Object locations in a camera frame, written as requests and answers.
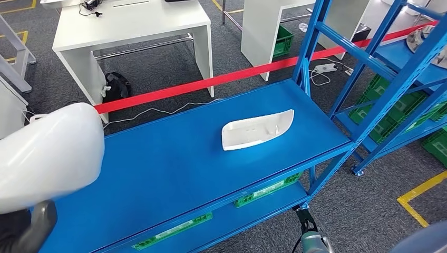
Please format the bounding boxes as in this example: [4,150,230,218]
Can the white power cable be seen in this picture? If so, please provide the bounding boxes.
[309,57,354,87]

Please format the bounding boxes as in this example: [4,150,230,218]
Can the red barrier belt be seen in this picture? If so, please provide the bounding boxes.
[94,20,439,114]

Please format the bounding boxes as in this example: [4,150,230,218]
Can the white plastic part with lettering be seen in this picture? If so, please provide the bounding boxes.
[0,102,105,215]

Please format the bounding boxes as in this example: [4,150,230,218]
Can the blue steel shelf rack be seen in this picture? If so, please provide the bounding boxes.
[38,0,447,253]
[328,0,447,177]

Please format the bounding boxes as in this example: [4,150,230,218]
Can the grey metal steps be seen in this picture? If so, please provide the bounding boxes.
[0,14,37,93]

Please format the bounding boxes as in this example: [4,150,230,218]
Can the white power strip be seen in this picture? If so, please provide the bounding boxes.
[313,64,338,74]

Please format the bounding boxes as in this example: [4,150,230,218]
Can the long white floor cable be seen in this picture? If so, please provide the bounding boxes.
[103,98,224,130]

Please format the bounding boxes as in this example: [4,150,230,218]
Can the black device with cable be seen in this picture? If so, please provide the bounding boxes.
[78,0,104,17]

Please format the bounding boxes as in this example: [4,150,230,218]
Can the grey metal part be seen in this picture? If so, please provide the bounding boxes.
[406,25,447,69]

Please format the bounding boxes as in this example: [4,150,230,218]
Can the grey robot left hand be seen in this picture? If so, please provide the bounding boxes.
[0,200,59,253]

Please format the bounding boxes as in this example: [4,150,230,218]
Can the black bag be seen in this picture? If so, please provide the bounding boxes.
[102,72,133,104]

